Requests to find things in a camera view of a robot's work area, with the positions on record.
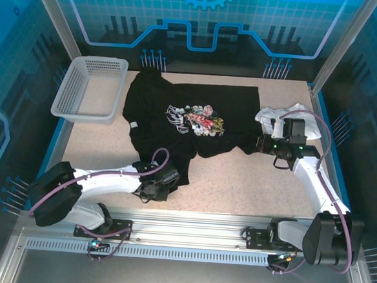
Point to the black floral print t-shirt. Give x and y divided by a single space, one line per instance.
163 127

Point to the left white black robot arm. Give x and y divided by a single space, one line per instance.
108 182

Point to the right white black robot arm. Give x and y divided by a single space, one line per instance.
312 179

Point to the crumpled white cloth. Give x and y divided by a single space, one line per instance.
311 124

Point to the blue table edge strip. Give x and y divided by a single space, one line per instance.
59 135
322 105

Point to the grey metal sheet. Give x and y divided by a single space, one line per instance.
178 280

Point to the white perforated plastic basket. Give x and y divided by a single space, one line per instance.
91 92

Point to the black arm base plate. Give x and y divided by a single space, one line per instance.
256 238
121 229

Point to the aluminium mounting rail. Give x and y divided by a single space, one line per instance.
188 232

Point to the aluminium frame post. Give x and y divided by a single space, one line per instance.
347 39
55 15

